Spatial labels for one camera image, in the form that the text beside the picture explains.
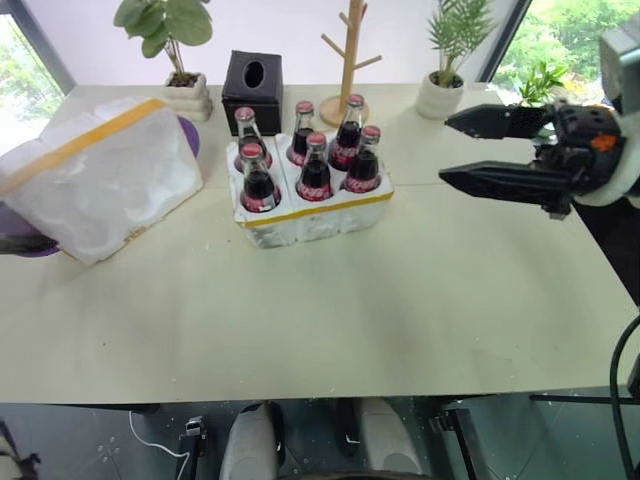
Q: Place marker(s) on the small green leafy plant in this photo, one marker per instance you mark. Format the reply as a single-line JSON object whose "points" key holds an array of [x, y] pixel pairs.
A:
{"points": [[542, 85]]}

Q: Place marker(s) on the white foam bottle crate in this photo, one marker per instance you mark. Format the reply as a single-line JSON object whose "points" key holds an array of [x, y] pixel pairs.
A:
{"points": [[320, 220]]}

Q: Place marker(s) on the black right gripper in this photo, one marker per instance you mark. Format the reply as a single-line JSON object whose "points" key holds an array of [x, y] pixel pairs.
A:
{"points": [[582, 132]]}

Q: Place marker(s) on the white foam box yellow tape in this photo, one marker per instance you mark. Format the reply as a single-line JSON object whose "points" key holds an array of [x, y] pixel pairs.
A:
{"points": [[110, 175]]}

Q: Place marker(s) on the black table leg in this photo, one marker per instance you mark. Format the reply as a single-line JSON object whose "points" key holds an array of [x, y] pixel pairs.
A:
{"points": [[194, 445], [462, 440]]}

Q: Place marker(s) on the black tissue box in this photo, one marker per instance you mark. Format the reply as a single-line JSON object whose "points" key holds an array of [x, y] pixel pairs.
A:
{"points": [[252, 102]]}

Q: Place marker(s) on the palm plant white pot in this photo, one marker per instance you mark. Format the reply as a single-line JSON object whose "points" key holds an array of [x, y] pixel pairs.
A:
{"points": [[440, 95]]}

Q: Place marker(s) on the glass cola bottle red cap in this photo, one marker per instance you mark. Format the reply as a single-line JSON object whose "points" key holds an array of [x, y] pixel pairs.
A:
{"points": [[363, 170], [302, 135], [349, 132], [246, 127], [314, 177], [259, 187]]}

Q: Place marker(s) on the dark window frame post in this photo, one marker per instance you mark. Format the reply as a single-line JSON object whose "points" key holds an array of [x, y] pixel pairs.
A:
{"points": [[507, 40], [42, 45]]}

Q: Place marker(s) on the purple round plate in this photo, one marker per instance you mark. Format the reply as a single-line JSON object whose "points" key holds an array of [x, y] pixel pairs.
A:
{"points": [[191, 140]]}

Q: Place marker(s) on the round-leaf plant white ribbed pot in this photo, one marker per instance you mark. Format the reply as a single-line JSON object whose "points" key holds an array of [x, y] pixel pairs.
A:
{"points": [[187, 92]]}

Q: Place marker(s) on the wooden branch stand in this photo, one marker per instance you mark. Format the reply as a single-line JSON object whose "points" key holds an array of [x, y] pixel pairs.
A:
{"points": [[350, 60]]}

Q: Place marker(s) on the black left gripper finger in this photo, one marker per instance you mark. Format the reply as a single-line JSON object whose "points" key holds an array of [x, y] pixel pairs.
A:
{"points": [[25, 245]]}

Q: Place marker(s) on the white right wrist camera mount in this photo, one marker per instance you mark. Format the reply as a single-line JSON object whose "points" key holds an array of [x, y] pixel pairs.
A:
{"points": [[600, 194]]}

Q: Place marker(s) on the grey rounded shape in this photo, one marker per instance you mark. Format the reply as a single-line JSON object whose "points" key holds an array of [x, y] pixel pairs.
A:
{"points": [[250, 445], [387, 440]]}

